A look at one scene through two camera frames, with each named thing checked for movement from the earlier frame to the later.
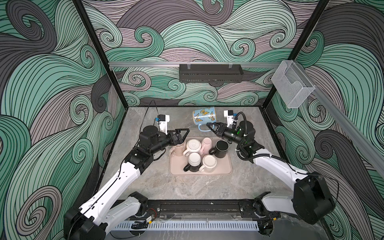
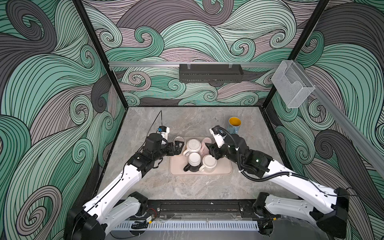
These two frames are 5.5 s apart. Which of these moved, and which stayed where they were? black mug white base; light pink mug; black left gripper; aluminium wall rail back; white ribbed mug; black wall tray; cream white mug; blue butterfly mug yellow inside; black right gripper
Moved: black left gripper; black right gripper; blue butterfly mug yellow inside
Stayed: cream white mug; black wall tray; aluminium wall rail back; white ribbed mug; black mug white base; light pink mug
